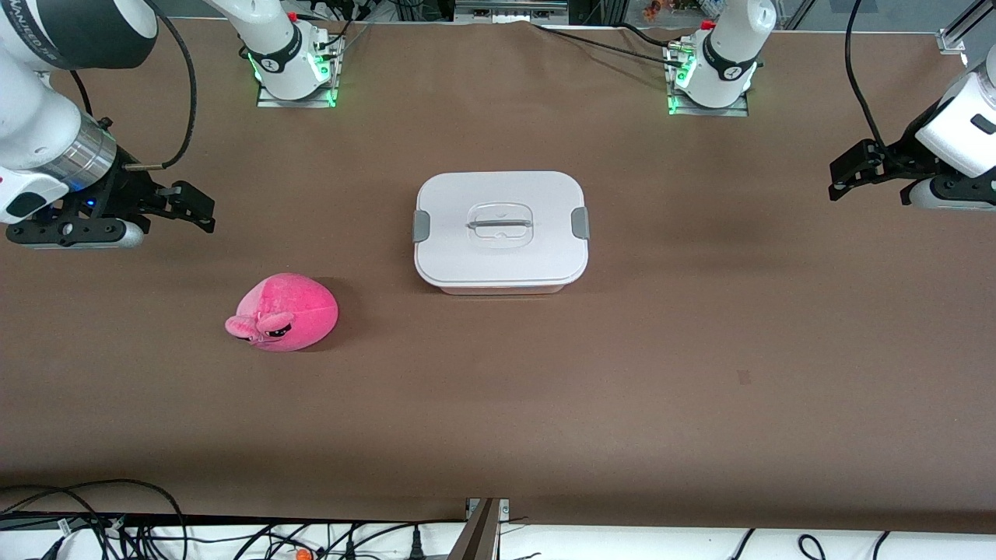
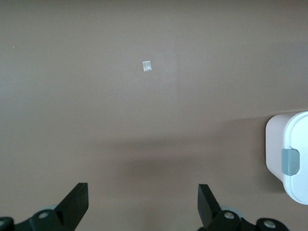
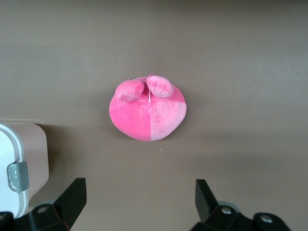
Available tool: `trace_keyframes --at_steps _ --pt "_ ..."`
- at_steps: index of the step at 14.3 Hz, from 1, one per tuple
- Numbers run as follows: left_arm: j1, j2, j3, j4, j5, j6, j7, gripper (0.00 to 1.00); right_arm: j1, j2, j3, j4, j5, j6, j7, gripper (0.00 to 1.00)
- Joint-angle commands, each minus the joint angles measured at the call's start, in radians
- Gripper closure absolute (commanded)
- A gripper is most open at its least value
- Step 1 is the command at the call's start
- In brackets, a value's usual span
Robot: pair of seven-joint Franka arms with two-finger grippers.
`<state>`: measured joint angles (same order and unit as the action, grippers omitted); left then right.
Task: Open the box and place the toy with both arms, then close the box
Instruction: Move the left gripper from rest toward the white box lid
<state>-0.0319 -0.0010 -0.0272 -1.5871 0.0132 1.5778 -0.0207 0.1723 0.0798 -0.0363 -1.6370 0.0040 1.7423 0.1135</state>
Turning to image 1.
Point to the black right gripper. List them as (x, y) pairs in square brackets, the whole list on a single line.
[(123, 189)]

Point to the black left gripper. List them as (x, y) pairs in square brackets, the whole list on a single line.
[(900, 154)]

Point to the pink plush toy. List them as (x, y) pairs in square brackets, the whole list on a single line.
[(299, 299)]

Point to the white box lid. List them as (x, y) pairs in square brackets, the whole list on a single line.
[(498, 264)]

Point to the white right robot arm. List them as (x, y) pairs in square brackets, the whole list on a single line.
[(39, 93)]

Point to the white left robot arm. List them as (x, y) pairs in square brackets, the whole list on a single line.
[(731, 47)]

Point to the white plastic box base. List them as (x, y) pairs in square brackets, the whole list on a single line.
[(506, 289)]

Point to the grey lid clip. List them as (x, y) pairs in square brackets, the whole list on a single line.
[(421, 225), (580, 223)]

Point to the brown table cover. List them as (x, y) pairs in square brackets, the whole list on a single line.
[(545, 404)]

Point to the white board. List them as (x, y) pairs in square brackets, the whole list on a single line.
[(622, 546)]

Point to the aluminium frame profile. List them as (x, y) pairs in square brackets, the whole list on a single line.
[(482, 537), (965, 27)]

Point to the metal frame bracket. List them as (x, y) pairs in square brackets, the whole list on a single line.
[(510, 9)]

